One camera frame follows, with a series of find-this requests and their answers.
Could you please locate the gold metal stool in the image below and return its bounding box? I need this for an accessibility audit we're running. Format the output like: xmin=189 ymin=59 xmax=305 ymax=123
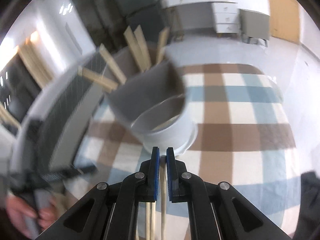
xmin=169 ymin=7 xmax=184 ymax=42

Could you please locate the chopstick in holder far left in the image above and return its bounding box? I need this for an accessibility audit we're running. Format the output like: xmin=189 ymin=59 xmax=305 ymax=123
xmin=78 ymin=67 xmax=118 ymax=93

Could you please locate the yellow wooden door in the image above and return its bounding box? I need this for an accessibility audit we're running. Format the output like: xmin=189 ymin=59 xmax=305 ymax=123
xmin=269 ymin=0 xmax=300 ymax=44

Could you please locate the white wardrobe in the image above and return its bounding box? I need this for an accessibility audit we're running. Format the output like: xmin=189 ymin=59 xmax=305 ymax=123
xmin=36 ymin=0 xmax=96 ymax=74

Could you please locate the grey nightstand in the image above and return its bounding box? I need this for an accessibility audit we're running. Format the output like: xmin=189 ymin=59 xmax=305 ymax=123
xmin=239 ymin=9 xmax=270 ymax=47

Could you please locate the beige curtain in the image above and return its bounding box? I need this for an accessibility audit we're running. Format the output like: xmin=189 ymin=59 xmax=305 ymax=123
xmin=18 ymin=42 xmax=54 ymax=89

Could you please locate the chopstick in holder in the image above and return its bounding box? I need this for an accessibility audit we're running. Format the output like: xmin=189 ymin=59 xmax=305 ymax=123
xmin=78 ymin=67 xmax=118 ymax=93
xmin=124 ymin=25 xmax=152 ymax=72
xmin=156 ymin=27 xmax=170 ymax=64
xmin=99 ymin=44 xmax=127 ymax=85

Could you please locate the white dressing desk with drawers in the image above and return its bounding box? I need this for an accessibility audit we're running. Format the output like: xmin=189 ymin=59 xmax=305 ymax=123
xmin=161 ymin=0 xmax=240 ymax=37

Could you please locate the black glass cabinet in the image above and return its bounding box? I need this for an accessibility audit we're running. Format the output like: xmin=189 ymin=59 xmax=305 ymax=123
xmin=72 ymin=0 xmax=126 ymax=53

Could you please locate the dark grey refrigerator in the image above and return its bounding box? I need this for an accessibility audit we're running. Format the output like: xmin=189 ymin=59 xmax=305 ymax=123
xmin=115 ymin=0 xmax=168 ymax=42

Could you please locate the grey white utensil holder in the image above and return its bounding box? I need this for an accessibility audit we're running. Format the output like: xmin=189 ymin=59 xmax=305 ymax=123
xmin=106 ymin=47 xmax=198 ymax=155

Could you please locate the grey mattress bed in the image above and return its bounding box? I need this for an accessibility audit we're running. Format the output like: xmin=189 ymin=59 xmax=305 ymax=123
xmin=10 ymin=53 xmax=106 ymax=173

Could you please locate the chopstick in holder right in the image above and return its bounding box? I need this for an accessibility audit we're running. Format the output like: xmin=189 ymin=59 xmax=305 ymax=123
xmin=156 ymin=27 xmax=170 ymax=64

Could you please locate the plaid checkered tablecloth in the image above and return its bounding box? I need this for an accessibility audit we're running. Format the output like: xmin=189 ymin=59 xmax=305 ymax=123
xmin=66 ymin=64 xmax=302 ymax=235

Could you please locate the person's left hand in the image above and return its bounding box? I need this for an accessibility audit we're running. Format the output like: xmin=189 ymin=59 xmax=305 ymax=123
xmin=6 ymin=194 xmax=58 ymax=238

